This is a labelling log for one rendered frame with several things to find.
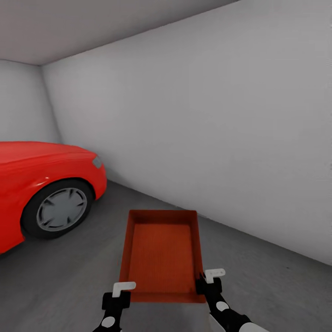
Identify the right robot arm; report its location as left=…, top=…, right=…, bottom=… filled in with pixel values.
left=196, top=269, right=269, bottom=332

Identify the storage box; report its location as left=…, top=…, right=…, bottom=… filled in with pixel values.
left=119, top=210, right=207, bottom=303

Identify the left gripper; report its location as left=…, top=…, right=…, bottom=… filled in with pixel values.
left=102, top=290, right=130, bottom=311

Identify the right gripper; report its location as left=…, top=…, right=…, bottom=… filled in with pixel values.
left=196, top=277, right=222, bottom=298

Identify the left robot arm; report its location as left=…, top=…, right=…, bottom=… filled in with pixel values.
left=92, top=282, right=136, bottom=332

